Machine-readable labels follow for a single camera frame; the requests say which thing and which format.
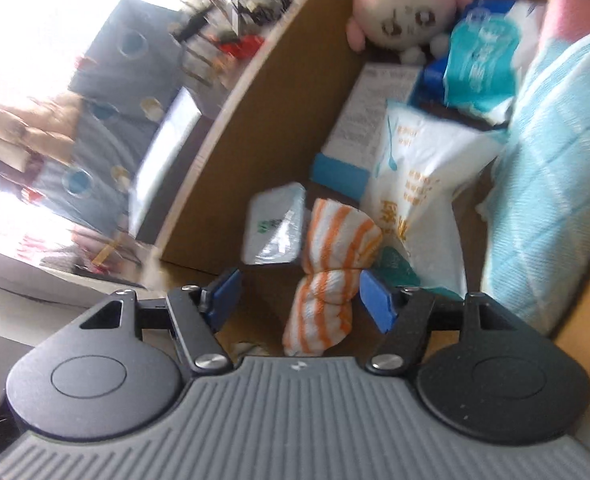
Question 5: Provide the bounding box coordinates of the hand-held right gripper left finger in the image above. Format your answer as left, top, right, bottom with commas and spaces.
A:
79, 267, 242, 376

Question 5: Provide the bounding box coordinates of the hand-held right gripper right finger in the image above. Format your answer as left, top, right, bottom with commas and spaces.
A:
360, 270, 518, 376

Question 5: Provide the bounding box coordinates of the orange striped towel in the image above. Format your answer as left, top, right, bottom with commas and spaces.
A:
281, 198, 385, 357

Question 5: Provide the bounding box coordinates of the white orange print packet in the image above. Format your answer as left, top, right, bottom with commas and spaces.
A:
361, 99, 506, 297

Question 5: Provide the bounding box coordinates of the cardboard box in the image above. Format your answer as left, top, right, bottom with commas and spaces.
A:
152, 0, 590, 356

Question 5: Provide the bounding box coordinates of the light blue towel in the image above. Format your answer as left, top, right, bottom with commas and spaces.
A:
481, 26, 590, 337

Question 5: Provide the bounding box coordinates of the teal wet wipes packet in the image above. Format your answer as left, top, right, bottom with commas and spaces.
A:
422, 0, 523, 123

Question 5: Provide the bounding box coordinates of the small white plastic packet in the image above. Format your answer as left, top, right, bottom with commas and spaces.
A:
241, 181, 307, 267

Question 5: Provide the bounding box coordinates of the blue white carton box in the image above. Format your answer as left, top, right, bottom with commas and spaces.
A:
309, 62, 424, 197

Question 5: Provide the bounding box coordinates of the grey cloth with circles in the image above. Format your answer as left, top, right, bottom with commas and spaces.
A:
35, 0, 188, 233

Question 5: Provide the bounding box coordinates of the brown cloth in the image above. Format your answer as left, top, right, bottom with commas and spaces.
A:
0, 94, 83, 173

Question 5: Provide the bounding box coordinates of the pink plush toy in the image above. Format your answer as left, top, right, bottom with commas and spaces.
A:
346, 0, 474, 65

